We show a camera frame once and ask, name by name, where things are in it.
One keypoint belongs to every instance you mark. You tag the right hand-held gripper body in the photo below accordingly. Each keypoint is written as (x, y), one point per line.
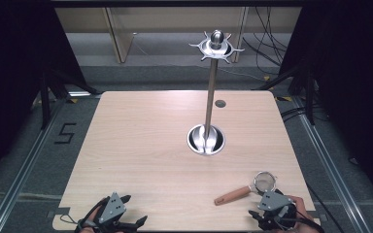
(274, 207)

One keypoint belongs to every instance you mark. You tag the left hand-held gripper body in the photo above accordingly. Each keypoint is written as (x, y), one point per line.
(112, 208)

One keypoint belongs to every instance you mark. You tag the steel utensil rack stand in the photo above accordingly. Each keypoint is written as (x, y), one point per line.
(210, 97)

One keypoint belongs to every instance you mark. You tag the person's right hand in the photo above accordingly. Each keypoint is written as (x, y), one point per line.
(300, 210)

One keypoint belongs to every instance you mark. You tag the person's left hand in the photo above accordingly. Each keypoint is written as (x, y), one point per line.
(85, 229)

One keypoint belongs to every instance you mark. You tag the black metal stand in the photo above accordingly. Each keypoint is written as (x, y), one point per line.
(45, 97)
(308, 93)

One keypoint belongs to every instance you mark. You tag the black curtain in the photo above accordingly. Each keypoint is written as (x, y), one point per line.
(16, 64)
(353, 81)

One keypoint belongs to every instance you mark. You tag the beige wooden cabinet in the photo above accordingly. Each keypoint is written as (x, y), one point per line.
(119, 29)

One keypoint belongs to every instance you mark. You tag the aluminium floor rail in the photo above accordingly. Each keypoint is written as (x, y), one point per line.
(22, 171)
(330, 155)

